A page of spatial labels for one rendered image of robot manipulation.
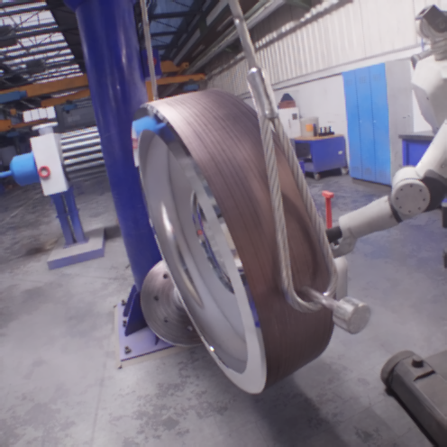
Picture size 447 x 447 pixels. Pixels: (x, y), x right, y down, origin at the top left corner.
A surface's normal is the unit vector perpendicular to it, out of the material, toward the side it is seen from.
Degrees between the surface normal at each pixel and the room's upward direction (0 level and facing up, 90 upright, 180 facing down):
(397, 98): 90
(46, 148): 90
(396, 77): 90
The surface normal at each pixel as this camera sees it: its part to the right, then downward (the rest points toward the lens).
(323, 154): 0.31, 0.25
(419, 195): -0.48, 0.40
